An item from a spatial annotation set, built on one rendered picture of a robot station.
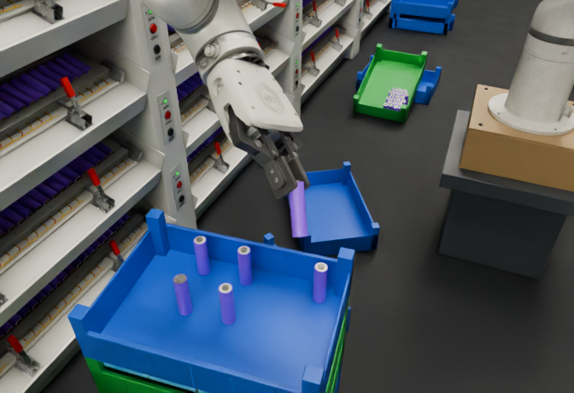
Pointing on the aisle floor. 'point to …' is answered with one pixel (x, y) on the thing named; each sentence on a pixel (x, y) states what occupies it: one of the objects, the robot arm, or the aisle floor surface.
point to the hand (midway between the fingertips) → (287, 178)
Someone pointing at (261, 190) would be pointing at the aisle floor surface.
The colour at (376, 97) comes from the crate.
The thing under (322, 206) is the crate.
